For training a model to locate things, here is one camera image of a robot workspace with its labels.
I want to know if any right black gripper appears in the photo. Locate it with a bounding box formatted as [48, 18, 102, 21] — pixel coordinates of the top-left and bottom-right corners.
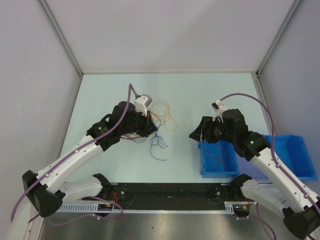
[188, 116, 236, 144]

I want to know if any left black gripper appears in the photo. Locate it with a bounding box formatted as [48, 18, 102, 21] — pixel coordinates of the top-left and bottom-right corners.
[119, 108, 158, 138]

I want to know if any red wire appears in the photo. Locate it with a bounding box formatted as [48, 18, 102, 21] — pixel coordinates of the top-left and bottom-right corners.
[203, 139, 232, 171]
[119, 112, 153, 141]

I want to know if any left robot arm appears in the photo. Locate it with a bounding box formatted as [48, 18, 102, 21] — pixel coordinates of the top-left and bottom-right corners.
[22, 96, 158, 218]

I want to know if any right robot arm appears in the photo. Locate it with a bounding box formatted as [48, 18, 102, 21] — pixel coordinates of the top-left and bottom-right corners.
[189, 109, 320, 240]

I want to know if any blue plastic bin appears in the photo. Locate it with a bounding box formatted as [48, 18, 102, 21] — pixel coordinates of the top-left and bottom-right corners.
[197, 141, 239, 178]
[274, 135, 318, 181]

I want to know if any purple plastic tray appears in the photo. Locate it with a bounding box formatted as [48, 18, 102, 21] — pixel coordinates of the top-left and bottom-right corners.
[236, 154, 269, 182]

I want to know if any light blue wire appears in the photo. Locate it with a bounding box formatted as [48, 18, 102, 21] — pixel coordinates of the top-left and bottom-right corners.
[149, 133, 168, 162]

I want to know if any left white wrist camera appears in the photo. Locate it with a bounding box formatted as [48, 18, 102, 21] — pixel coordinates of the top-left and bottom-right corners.
[134, 94, 152, 117]

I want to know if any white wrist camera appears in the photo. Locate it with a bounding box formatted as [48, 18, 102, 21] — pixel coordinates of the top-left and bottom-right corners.
[134, 94, 152, 117]
[211, 99, 228, 123]

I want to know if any orange wire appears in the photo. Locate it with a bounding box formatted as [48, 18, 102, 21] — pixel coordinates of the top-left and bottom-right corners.
[150, 100, 178, 132]

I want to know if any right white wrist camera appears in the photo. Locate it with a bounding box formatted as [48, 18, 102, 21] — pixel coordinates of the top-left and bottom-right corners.
[211, 99, 228, 123]

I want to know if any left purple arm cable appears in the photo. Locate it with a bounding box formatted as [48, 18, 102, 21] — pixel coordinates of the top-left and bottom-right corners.
[9, 83, 137, 225]

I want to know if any slotted cable duct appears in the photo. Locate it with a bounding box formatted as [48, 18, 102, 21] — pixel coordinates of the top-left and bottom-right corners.
[57, 201, 234, 215]

